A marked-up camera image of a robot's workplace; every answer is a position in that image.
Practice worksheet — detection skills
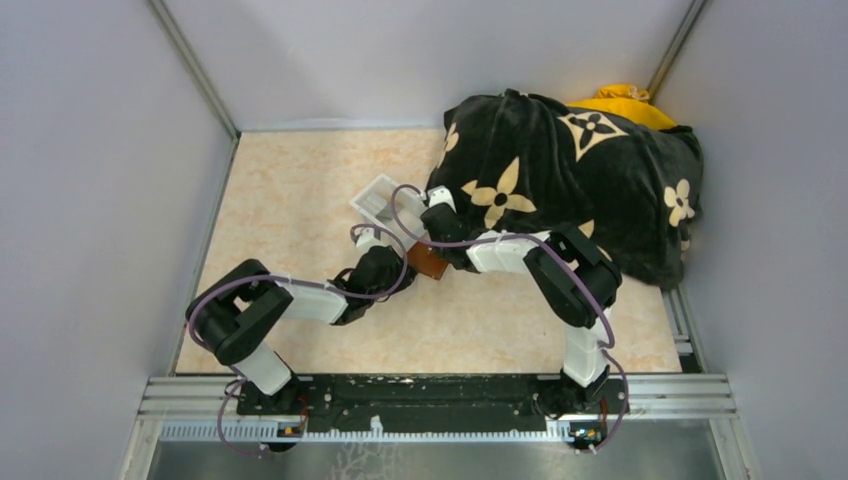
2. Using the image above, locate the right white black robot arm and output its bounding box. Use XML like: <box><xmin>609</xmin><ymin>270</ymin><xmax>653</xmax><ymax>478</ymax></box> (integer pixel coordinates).
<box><xmin>420</xmin><ymin>203</ymin><xmax>622</xmax><ymax>412</ymax></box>

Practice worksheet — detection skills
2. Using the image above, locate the brown leather card holder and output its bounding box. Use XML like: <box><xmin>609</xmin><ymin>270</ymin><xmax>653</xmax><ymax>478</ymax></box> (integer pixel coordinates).
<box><xmin>408</xmin><ymin>242</ymin><xmax>449</xmax><ymax>281</ymax></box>

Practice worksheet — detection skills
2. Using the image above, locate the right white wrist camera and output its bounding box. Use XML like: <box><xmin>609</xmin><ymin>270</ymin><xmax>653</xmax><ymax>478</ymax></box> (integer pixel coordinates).
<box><xmin>426</xmin><ymin>186</ymin><xmax>456</xmax><ymax>212</ymax></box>

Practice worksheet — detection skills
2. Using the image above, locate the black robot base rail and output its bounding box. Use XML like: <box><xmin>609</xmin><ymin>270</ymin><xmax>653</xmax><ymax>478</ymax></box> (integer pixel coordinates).
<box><xmin>236</xmin><ymin>371</ymin><xmax>630</xmax><ymax>434</ymax></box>

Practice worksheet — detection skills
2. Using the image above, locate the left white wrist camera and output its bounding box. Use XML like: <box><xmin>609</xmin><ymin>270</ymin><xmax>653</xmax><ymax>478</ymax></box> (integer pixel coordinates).
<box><xmin>353</xmin><ymin>227</ymin><xmax>384</xmax><ymax>255</ymax></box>

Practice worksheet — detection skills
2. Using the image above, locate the black floral plush blanket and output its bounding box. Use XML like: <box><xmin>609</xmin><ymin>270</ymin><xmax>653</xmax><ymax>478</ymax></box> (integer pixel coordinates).
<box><xmin>427</xmin><ymin>89</ymin><xmax>704</xmax><ymax>289</ymax></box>

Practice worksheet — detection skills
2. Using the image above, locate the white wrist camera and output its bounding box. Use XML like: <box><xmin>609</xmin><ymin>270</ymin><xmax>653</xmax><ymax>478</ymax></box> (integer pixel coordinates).
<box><xmin>426</xmin><ymin>186</ymin><xmax>456</xmax><ymax>212</ymax></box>
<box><xmin>353</xmin><ymin>227</ymin><xmax>384</xmax><ymax>255</ymax></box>

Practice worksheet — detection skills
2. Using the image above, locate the white translucent plastic card box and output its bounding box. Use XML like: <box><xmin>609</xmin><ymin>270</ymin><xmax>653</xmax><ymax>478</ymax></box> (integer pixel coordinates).
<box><xmin>349</xmin><ymin>174</ymin><xmax>426</xmax><ymax>249</ymax></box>

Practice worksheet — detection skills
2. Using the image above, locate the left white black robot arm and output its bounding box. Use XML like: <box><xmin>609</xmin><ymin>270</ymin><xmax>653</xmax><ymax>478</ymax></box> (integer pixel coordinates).
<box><xmin>185</xmin><ymin>246</ymin><xmax>416</xmax><ymax>414</ymax></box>

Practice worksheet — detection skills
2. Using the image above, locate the yellow cloth bundle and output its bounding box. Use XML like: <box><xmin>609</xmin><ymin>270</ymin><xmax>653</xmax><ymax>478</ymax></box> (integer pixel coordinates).
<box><xmin>567</xmin><ymin>84</ymin><xmax>678</xmax><ymax>130</ymax></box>

